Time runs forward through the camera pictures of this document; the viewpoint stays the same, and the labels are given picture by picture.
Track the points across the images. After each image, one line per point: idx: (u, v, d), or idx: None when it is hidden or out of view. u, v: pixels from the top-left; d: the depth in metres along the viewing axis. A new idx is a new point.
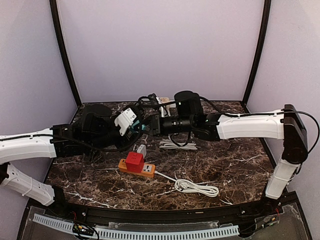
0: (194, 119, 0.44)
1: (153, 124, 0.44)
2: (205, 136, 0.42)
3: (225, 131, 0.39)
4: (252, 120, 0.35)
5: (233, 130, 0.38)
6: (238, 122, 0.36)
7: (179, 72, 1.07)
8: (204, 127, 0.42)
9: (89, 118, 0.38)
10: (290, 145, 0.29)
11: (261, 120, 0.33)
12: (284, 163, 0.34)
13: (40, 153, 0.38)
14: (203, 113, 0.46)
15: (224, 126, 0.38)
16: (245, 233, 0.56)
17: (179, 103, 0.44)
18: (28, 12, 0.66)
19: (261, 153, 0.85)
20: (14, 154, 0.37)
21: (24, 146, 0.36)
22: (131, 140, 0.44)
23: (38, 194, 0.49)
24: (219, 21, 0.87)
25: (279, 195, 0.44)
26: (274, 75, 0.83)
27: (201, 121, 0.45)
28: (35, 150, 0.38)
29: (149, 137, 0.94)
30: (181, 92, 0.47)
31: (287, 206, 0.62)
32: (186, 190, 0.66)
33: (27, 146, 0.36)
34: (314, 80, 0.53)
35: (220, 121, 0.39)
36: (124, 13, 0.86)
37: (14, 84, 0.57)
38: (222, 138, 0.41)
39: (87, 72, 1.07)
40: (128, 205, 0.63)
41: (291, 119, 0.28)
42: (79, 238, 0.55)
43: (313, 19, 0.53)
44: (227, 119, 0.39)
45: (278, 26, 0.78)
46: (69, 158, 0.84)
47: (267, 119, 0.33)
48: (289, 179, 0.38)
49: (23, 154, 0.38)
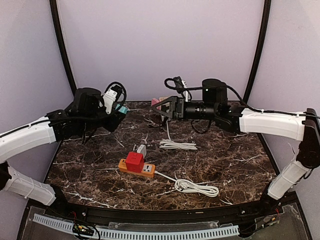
0: (219, 108, 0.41)
1: (177, 107, 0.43)
2: (226, 127, 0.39)
3: (247, 125, 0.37)
4: (275, 117, 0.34)
5: (255, 125, 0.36)
6: (262, 118, 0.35)
7: (179, 72, 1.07)
8: (226, 117, 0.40)
9: (83, 98, 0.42)
10: (306, 148, 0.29)
11: (284, 118, 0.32)
12: (295, 166, 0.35)
13: (43, 140, 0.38)
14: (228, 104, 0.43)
15: (247, 119, 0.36)
16: (245, 233, 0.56)
17: (206, 89, 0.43)
18: (27, 11, 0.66)
19: (261, 153, 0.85)
20: (15, 148, 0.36)
21: (24, 136, 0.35)
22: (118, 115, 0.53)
23: (41, 194, 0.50)
24: (219, 21, 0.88)
25: (279, 196, 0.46)
26: (274, 75, 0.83)
27: (225, 112, 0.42)
28: (36, 139, 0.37)
29: (149, 137, 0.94)
30: (209, 79, 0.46)
31: (287, 206, 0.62)
32: (186, 189, 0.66)
33: (28, 135, 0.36)
34: (314, 80, 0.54)
35: (243, 114, 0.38)
36: (124, 13, 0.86)
37: (13, 84, 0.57)
38: (241, 132, 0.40)
39: (87, 71, 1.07)
40: (128, 205, 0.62)
41: (313, 122, 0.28)
42: (79, 238, 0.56)
43: (313, 18, 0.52)
44: (250, 113, 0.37)
45: (278, 26, 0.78)
46: (69, 158, 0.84)
47: (290, 118, 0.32)
48: (295, 182, 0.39)
49: (24, 146, 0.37)
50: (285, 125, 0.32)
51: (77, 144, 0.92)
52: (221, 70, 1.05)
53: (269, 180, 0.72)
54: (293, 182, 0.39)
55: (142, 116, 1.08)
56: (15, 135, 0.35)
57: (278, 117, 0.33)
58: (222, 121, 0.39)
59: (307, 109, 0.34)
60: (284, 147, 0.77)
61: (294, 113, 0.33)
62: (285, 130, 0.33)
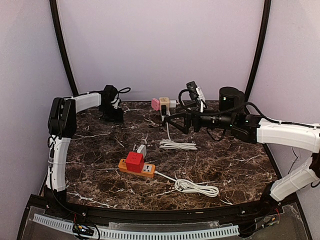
0: (236, 117, 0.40)
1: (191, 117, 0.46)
2: (244, 137, 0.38)
3: (263, 135, 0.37)
4: (292, 128, 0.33)
5: (271, 135, 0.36)
6: (279, 129, 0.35)
7: (179, 72, 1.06)
8: (243, 127, 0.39)
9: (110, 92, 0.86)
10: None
11: (300, 130, 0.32)
12: (305, 171, 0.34)
13: (92, 102, 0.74)
14: (243, 114, 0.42)
15: (265, 130, 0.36)
16: (245, 233, 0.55)
17: (224, 98, 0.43)
18: (27, 11, 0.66)
19: (261, 153, 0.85)
20: (81, 104, 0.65)
21: (86, 97, 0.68)
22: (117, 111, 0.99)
23: (61, 171, 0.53)
24: (219, 21, 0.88)
25: (282, 198, 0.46)
26: (273, 76, 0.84)
27: (242, 121, 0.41)
28: (93, 101, 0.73)
29: (149, 137, 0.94)
30: (225, 88, 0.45)
31: (286, 206, 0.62)
32: (186, 189, 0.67)
33: (90, 97, 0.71)
34: (314, 80, 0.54)
35: (260, 125, 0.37)
36: (124, 14, 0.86)
37: (13, 83, 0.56)
38: (259, 142, 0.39)
39: (87, 71, 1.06)
40: (128, 205, 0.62)
41: None
42: (79, 238, 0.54)
43: (313, 18, 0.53)
44: (268, 124, 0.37)
45: (278, 27, 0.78)
46: (69, 159, 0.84)
47: (307, 130, 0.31)
48: (301, 187, 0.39)
49: (83, 105, 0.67)
50: (303, 136, 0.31)
51: (77, 144, 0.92)
52: (221, 70, 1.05)
53: (269, 180, 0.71)
54: (297, 187, 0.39)
55: (142, 116, 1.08)
56: (81, 97, 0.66)
57: (295, 128, 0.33)
58: (239, 131, 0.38)
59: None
60: (284, 148, 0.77)
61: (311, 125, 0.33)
62: (304, 142, 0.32)
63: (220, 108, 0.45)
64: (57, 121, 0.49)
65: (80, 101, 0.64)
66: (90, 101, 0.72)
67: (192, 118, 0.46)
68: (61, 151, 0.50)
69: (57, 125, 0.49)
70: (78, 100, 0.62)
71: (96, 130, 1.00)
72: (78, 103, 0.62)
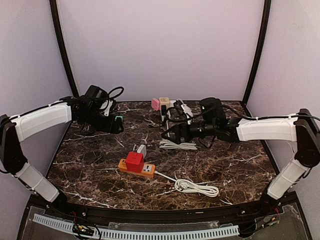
0: (216, 123, 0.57)
1: (182, 130, 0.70)
2: (227, 138, 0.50)
3: (242, 133, 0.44)
4: (269, 122, 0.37)
5: (249, 131, 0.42)
6: (257, 125, 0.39)
7: (179, 71, 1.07)
8: (225, 130, 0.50)
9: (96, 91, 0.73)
10: (304, 147, 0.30)
11: (277, 122, 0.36)
12: (294, 163, 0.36)
13: (59, 118, 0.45)
14: (225, 119, 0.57)
15: (243, 128, 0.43)
16: (245, 233, 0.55)
17: (203, 107, 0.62)
18: (27, 11, 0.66)
19: (261, 153, 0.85)
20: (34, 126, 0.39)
21: (44, 114, 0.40)
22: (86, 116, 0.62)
23: (47, 185, 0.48)
24: (219, 20, 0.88)
25: (280, 195, 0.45)
26: (273, 76, 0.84)
27: (223, 124, 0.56)
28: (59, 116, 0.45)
29: (149, 137, 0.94)
30: (205, 99, 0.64)
31: (286, 206, 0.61)
32: (186, 190, 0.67)
33: (52, 111, 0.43)
34: (314, 80, 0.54)
35: (240, 124, 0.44)
36: (124, 14, 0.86)
37: (12, 84, 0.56)
38: (242, 140, 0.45)
39: (87, 71, 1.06)
40: (128, 205, 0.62)
41: (303, 121, 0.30)
42: (79, 238, 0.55)
43: (313, 18, 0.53)
44: (246, 122, 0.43)
45: (278, 27, 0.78)
46: (69, 159, 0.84)
47: (283, 121, 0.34)
48: (294, 180, 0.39)
49: (41, 126, 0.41)
50: (281, 128, 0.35)
51: (77, 144, 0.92)
52: (221, 70, 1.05)
53: (269, 180, 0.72)
54: (291, 181, 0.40)
55: (142, 116, 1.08)
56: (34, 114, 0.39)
57: (273, 121, 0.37)
58: (222, 133, 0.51)
59: (300, 110, 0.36)
60: (283, 148, 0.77)
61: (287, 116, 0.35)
62: (282, 133, 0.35)
63: (205, 117, 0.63)
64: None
65: (30, 122, 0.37)
66: (53, 117, 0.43)
67: (181, 130, 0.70)
68: (28, 175, 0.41)
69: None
70: (23, 123, 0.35)
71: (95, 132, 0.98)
72: (27, 125, 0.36)
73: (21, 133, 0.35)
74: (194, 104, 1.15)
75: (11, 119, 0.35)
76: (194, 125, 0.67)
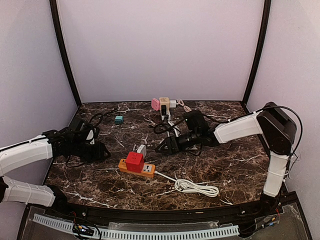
0: (199, 132, 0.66)
1: (172, 144, 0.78)
2: (209, 143, 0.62)
3: (219, 135, 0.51)
4: (237, 121, 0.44)
5: (224, 134, 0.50)
6: (228, 126, 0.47)
7: (180, 71, 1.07)
8: (207, 136, 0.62)
9: (79, 124, 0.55)
10: (276, 135, 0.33)
11: (243, 119, 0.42)
12: (273, 155, 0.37)
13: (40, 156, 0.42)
14: (206, 125, 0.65)
15: (218, 131, 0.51)
16: (245, 233, 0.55)
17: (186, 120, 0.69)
18: (27, 12, 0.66)
19: (261, 153, 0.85)
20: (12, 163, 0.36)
21: (26, 150, 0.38)
22: (71, 151, 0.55)
23: (40, 195, 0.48)
24: (219, 21, 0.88)
25: (277, 193, 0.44)
26: (273, 76, 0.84)
27: (204, 131, 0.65)
28: (37, 154, 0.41)
29: (149, 137, 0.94)
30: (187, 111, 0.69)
31: (287, 206, 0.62)
32: (186, 190, 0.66)
33: (31, 149, 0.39)
34: (314, 81, 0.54)
35: (216, 128, 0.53)
36: (124, 14, 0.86)
37: (12, 84, 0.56)
38: (222, 141, 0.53)
39: (87, 71, 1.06)
40: (128, 205, 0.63)
41: (264, 113, 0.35)
42: (79, 238, 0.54)
43: (313, 19, 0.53)
44: (221, 126, 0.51)
45: (278, 27, 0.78)
46: (69, 159, 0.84)
47: (248, 118, 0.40)
48: (283, 173, 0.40)
49: (18, 163, 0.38)
50: (247, 123, 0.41)
51: None
52: (221, 70, 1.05)
53: None
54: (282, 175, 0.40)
55: (142, 116, 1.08)
56: (15, 149, 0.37)
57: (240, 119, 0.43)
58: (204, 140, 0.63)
59: (266, 104, 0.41)
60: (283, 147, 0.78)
61: (251, 112, 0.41)
62: (250, 128, 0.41)
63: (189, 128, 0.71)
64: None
65: (9, 159, 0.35)
66: (34, 155, 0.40)
67: (172, 143, 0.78)
68: (16, 193, 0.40)
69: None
70: (2, 160, 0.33)
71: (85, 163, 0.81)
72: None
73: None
74: (194, 104, 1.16)
75: None
76: (182, 137, 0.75)
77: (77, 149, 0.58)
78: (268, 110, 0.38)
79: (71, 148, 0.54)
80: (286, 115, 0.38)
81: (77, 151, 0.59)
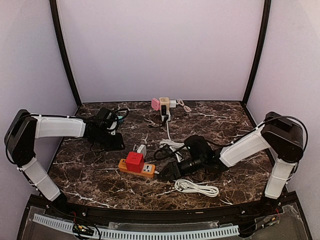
0: (204, 159, 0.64)
1: (174, 170, 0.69)
2: (215, 170, 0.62)
3: (226, 160, 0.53)
4: (241, 140, 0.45)
5: (231, 157, 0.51)
6: (234, 149, 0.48)
7: (179, 72, 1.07)
8: (212, 163, 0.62)
9: (104, 113, 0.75)
10: (285, 146, 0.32)
11: (249, 137, 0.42)
12: (280, 161, 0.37)
13: (70, 130, 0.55)
14: (211, 151, 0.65)
15: (225, 156, 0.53)
16: (245, 233, 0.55)
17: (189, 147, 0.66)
18: (27, 12, 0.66)
19: (261, 153, 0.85)
20: (48, 128, 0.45)
21: (65, 122, 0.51)
22: (98, 135, 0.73)
23: (50, 185, 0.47)
24: (219, 20, 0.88)
25: (278, 195, 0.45)
26: (273, 76, 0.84)
27: (209, 158, 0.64)
28: (70, 128, 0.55)
29: (149, 137, 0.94)
30: (189, 137, 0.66)
31: (287, 206, 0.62)
32: (186, 190, 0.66)
33: (68, 122, 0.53)
34: (314, 80, 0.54)
35: (222, 153, 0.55)
36: (124, 14, 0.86)
37: (12, 84, 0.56)
38: (230, 165, 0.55)
39: (87, 71, 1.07)
40: (128, 205, 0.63)
41: (269, 127, 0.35)
42: (79, 238, 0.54)
43: (313, 19, 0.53)
44: (226, 150, 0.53)
45: (278, 27, 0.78)
46: (69, 159, 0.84)
47: (253, 134, 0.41)
48: (287, 177, 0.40)
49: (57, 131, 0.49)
50: (252, 139, 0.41)
51: (77, 144, 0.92)
52: (221, 70, 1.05)
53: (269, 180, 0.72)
54: (286, 178, 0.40)
55: (142, 116, 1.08)
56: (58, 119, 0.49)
57: (244, 137, 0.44)
58: (211, 167, 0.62)
59: (267, 114, 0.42)
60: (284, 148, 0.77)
61: (254, 128, 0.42)
62: (257, 143, 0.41)
63: (192, 153, 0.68)
64: (11, 141, 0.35)
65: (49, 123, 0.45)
66: (66, 127, 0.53)
67: (174, 169, 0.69)
68: (32, 171, 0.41)
69: (9, 149, 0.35)
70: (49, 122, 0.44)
71: (103, 150, 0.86)
72: (47, 124, 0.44)
73: (37, 130, 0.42)
74: (194, 104, 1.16)
75: (32, 115, 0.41)
76: (184, 163, 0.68)
77: (101, 135, 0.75)
78: (271, 122, 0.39)
79: (98, 133, 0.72)
80: (289, 122, 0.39)
81: (101, 137, 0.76)
